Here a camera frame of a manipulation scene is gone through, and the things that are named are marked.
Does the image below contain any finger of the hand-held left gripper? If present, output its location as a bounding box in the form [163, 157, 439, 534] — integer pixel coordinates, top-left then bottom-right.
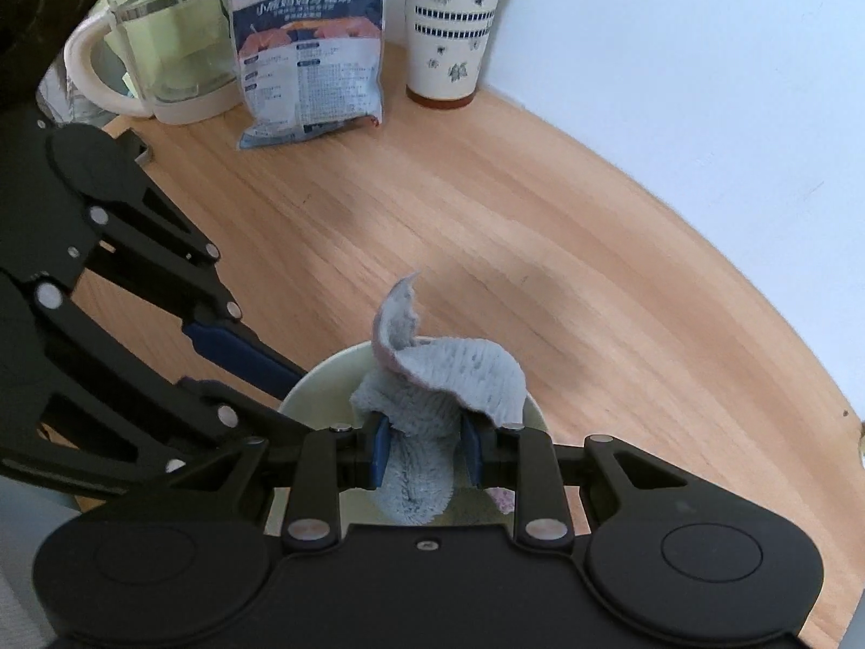
[0, 270, 320, 496]
[86, 179, 307, 401]

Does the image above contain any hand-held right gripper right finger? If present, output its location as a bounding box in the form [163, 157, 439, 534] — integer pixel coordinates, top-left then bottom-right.
[461, 414, 687, 546]

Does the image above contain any patterned paper cup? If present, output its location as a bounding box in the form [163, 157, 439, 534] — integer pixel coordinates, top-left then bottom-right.
[404, 0, 518, 109]

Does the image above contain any glass kettle with cream handle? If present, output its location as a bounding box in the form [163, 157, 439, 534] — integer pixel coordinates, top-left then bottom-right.
[64, 0, 248, 126]

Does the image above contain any clear plastic bag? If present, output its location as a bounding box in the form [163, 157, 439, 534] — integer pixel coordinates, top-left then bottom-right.
[37, 57, 129, 129]

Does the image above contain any blue and white snack packet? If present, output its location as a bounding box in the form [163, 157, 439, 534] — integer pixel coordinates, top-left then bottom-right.
[233, 0, 386, 151]

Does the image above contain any cream bowl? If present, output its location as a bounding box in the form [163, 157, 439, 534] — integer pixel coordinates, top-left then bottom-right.
[267, 341, 551, 535]

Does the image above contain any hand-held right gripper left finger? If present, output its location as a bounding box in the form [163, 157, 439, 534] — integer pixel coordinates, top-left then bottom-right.
[169, 415, 396, 552]

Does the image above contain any grey fluffy cleaning cloth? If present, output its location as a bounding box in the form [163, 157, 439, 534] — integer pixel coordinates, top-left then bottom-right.
[350, 271, 527, 527]

